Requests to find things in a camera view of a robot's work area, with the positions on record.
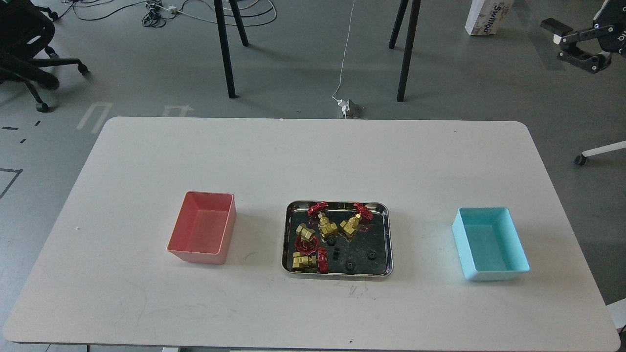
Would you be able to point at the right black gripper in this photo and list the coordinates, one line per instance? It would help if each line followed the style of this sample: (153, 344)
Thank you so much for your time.
(592, 48)

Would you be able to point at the brass valve red handle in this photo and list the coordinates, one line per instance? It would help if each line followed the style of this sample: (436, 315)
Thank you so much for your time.
(306, 240)

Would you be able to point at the white cardboard box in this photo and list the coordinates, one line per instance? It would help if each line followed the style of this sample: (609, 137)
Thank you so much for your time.
(485, 16)

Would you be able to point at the blue plastic box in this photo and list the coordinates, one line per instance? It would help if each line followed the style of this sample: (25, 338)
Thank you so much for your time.
(488, 244)

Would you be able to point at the brass valve top right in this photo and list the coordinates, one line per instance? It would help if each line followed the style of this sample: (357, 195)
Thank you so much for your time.
(351, 226)

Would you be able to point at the brass valve top left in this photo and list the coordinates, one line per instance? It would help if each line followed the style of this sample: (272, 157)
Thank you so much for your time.
(326, 227)

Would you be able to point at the brass valve bottom left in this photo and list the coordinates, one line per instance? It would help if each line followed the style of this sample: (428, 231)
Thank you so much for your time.
(314, 263)

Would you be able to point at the pink plastic box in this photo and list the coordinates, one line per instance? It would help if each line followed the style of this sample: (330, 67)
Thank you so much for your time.
(204, 227)

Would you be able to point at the white chair base leg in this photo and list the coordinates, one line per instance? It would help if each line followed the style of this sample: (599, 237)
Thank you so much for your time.
(581, 159)

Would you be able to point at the black table leg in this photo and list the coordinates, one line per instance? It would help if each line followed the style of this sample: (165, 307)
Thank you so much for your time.
(227, 63)
(408, 50)
(397, 23)
(239, 22)

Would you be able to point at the black rear table leg right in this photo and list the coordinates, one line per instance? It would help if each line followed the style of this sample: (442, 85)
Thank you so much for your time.
(397, 23)

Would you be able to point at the shiny metal tray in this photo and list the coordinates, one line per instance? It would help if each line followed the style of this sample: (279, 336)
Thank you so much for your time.
(374, 235)

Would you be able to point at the black rear table leg left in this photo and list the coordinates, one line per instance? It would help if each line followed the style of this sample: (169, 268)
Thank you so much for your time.
(239, 22)

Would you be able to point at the black office chair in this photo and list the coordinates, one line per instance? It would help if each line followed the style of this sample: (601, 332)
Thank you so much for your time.
(25, 35)

